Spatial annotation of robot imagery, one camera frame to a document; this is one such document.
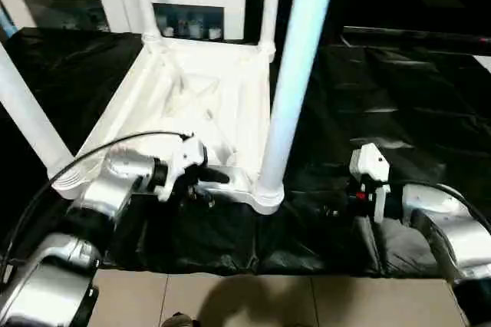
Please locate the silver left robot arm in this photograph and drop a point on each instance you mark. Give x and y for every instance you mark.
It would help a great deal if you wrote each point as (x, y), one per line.
(111, 185)

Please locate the black plastic mat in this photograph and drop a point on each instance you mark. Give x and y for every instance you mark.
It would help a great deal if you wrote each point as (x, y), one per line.
(383, 112)

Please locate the grey robot torso piece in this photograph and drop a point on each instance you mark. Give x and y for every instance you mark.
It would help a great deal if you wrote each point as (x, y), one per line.
(180, 321)

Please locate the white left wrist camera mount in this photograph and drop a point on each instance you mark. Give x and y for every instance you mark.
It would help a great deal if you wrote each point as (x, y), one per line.
(188, 154)

